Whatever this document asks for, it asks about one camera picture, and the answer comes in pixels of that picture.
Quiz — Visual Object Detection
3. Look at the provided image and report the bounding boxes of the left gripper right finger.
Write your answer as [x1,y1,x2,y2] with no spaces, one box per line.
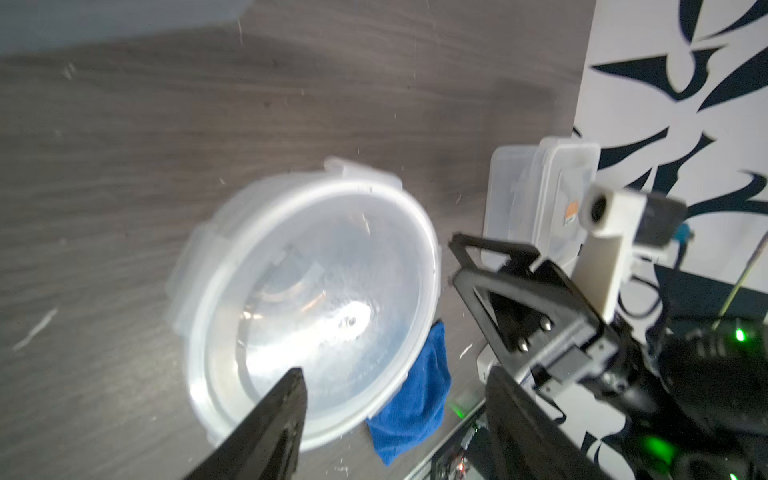
[486,366,608,480]

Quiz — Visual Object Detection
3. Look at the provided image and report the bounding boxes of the green bow saw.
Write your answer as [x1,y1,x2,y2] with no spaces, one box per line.
[711,232,768,331]

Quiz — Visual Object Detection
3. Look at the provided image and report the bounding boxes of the tall rectangular clear lunch box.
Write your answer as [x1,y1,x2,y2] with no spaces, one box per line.
[1,0,250,56]

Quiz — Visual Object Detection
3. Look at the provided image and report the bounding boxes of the white flat box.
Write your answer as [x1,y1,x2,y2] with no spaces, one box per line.
[476,345,499,384]

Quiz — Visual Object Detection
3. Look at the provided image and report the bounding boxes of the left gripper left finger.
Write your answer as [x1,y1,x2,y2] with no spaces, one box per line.
[186,368,308,480]

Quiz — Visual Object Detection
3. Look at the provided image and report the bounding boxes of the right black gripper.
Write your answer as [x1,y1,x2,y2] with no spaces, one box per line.
[448,233,660,414]

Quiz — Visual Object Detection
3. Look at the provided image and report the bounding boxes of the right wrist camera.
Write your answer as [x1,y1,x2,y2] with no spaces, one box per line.
[571,184,688,323]

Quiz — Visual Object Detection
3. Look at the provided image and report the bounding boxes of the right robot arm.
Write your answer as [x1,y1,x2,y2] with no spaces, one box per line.
[449,234,767,479]

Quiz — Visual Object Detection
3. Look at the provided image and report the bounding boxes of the blue microfiber cloth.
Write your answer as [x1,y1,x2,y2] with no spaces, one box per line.
[366,321,452,467]

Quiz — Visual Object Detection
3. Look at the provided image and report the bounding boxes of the square clear lunch box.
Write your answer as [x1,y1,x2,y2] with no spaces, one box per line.
[483,137,601,273]

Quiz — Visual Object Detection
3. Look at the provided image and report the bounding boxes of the round clear lunch box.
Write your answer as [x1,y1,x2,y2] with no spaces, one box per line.
[165,157,441,451]

